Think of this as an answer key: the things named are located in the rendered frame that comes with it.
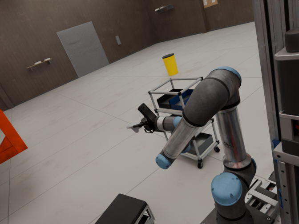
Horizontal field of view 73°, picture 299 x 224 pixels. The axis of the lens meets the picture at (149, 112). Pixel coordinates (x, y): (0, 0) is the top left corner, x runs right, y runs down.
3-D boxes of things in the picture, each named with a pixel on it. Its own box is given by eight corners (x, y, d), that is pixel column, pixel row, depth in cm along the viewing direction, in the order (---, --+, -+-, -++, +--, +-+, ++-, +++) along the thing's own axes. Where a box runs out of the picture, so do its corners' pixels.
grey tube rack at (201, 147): (170, 158, 277) (145, 92, 239) (189, 141, 298) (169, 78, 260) (203, 171, 235) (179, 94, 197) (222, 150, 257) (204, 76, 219)
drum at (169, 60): (181, 71, 657) (176, 52, 634) (172, 76, 640) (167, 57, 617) (174, 71, 689) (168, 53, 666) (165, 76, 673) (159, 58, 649)
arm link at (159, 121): (160, 122, 100) (168, 112, 105) (153, 122, 103) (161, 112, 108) (166, 134, 103) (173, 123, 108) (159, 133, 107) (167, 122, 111)
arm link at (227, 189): (211, 212, 85) (203, 189, 80) (223, 188, 94) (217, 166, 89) (240, 224, 77) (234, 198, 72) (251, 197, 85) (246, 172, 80)
